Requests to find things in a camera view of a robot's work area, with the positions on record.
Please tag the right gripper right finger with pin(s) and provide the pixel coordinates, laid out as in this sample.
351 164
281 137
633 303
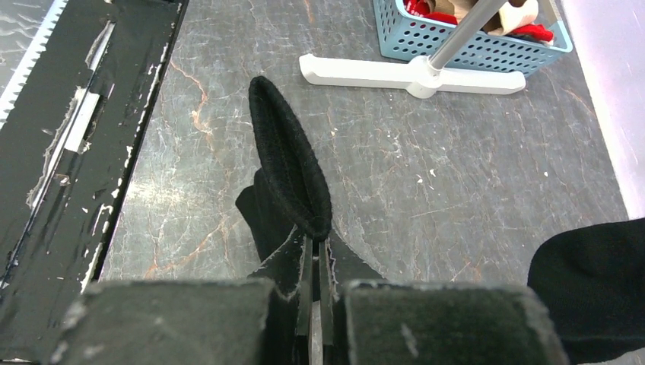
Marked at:
369 320

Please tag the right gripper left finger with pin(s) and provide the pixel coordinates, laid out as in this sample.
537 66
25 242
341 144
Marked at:
261 319

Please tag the black white-striped sock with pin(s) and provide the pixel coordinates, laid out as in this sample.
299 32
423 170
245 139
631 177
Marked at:
591 279

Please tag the silver white drying rack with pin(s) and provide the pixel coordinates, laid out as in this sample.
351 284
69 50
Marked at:
423 76

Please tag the light blue plastic basket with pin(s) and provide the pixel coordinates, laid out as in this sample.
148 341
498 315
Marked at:
403 36

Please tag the red sock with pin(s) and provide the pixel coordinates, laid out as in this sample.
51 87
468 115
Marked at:
534 32

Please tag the beige sock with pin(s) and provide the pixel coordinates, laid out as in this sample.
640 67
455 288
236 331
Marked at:
510 16

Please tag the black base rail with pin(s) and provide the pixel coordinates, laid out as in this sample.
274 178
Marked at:
73 117

